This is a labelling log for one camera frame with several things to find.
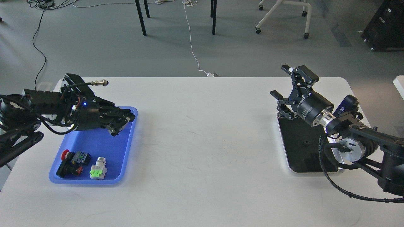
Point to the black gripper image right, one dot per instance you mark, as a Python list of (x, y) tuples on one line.
[(304, 101)]

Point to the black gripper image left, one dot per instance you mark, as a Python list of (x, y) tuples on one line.
[(100, 113)]

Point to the black robot arm image left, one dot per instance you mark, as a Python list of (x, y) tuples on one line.
[(75, 106)]

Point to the blue plastic tray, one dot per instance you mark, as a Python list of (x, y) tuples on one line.
[(98, 143)]

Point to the silver metal tray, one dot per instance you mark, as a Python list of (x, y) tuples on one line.
[(294, 132)]

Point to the red emergency stop button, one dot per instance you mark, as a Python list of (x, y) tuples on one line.
[(72, 163)]

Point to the white rolling chair base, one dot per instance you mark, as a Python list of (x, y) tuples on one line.
[(306, 13)]

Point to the black table leg left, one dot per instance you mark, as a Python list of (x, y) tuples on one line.
[(140, 15)]

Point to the black table leg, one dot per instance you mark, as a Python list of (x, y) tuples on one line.
[(213, 15), (145, 2), (140, 15)]

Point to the white object right edge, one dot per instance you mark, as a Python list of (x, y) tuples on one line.
[(399, 85)]

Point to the black equipment case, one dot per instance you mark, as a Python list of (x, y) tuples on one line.
[(384, 32)]

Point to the black table leg right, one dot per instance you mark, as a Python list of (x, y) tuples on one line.
[(213, 15)]

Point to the black table leg back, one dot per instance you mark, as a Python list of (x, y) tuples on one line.
[(145, 2)]

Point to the silver green switch module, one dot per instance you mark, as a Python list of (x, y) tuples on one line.
[(99, 170)]

